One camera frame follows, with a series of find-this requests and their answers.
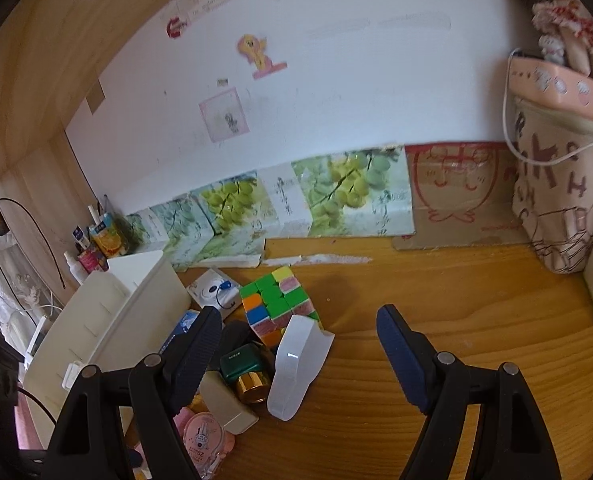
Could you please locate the white power strip cable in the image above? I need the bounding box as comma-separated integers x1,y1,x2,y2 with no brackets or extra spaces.
501,47,593,167

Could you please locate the white box with blue ring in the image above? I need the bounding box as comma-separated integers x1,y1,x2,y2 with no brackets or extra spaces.
186,268,242,319

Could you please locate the white plastic storage bin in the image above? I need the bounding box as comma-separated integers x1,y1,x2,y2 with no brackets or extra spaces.
24,252,193,453

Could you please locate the wooden desk hutch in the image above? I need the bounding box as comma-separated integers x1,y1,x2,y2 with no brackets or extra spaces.
0,0,257,311

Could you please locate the letter print canvas bag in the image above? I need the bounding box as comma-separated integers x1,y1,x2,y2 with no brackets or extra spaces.
510,94,593,275

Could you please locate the green bottle with gold cap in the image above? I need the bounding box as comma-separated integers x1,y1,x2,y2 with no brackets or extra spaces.
220,345,272,404

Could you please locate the thin black cable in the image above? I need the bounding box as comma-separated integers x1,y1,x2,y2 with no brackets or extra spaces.
0,198,68,291

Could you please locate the pink round tape dispenser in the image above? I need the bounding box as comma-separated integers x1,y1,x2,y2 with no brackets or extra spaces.
173,406,237,480

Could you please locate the translucent white plastic piece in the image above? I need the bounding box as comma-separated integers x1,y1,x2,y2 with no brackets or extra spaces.
268,315,335,421

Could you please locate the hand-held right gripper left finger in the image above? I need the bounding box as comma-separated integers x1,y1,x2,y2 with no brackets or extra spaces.
41,305,223,480

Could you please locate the doll in checked dress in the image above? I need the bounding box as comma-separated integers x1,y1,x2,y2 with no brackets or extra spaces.
503,0,593,87

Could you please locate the white spray bottle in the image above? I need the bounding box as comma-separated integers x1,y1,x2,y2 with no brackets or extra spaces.
63,252,88,287

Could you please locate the beige cardboard box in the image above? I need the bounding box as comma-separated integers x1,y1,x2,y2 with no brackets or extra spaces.
199,370,260,436

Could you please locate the white charger cable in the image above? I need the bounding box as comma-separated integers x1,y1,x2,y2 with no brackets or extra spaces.
4,302,64,358

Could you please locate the multicoloured puzzle cube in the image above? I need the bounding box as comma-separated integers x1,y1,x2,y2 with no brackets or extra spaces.
240,266,322,350

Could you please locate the pink square sticker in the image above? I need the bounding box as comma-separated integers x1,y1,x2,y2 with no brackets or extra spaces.
198,87,250,144

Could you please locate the pink tin can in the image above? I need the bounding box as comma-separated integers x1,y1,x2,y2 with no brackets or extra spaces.
76,246,110,274

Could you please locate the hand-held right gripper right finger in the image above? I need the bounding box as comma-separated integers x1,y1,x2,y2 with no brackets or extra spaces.
376,304,562,480

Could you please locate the orange juice carton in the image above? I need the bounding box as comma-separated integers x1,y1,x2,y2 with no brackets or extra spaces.
88,212,128,261

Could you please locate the blue packet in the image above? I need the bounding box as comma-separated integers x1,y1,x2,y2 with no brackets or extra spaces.
158,310,202,357

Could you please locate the pink power strip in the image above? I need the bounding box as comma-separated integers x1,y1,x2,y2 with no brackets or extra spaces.
505,56,593,124

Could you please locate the brown cardboard with red drawing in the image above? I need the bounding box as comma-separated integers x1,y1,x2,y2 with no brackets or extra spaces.
393,142,538,252

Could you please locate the grape print cardboard panel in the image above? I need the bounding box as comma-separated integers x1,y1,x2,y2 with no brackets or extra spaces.
120,147,415,270

